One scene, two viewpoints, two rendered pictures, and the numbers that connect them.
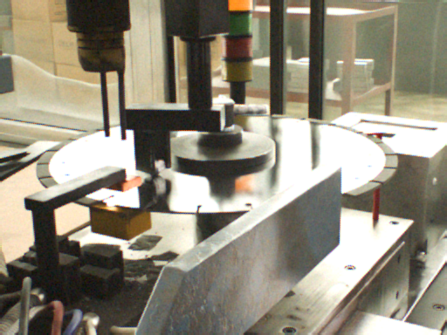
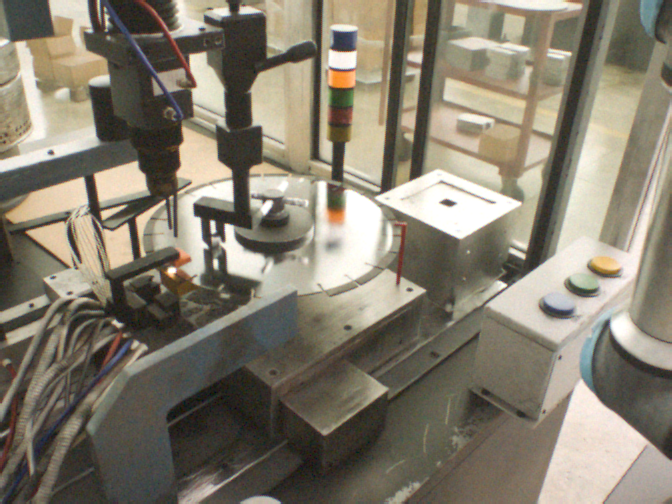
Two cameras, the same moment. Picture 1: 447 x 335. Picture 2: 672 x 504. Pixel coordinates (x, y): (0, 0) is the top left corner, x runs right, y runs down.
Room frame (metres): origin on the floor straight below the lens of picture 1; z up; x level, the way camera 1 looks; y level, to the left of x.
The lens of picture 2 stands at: (-0.04, -0.24, 1.40)
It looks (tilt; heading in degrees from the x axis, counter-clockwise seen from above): 32 degrees down; 16
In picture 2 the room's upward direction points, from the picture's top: 2 degrees clockwise
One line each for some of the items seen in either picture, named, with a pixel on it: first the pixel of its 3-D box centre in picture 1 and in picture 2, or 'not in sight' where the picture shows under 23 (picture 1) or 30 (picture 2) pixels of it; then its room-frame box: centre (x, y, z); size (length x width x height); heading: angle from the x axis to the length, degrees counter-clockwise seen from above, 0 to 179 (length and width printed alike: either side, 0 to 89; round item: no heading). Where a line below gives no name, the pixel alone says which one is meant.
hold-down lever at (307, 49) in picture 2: not in sight; (275, 53); (0.62, 0.02, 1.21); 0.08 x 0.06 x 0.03; 152
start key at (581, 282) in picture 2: not in sight; (582, 286); (0.77, -0.38, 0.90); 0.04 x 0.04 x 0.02
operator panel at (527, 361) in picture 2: not in sight; (560, 324); (0.77, -0.36, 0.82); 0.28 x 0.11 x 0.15; 152
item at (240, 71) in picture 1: (237, 69); (339, 130); (0.99, 0.05, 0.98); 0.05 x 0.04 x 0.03; 62
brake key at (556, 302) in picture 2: not in sight; (558, 306); (0.70, -0.34, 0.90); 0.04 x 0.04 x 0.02
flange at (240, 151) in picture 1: (219, 140); (273, 219); (0.68, 0.05, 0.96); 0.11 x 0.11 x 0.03
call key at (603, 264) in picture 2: not in sight; (604, 268); (0.83, -0.41, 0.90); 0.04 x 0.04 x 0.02
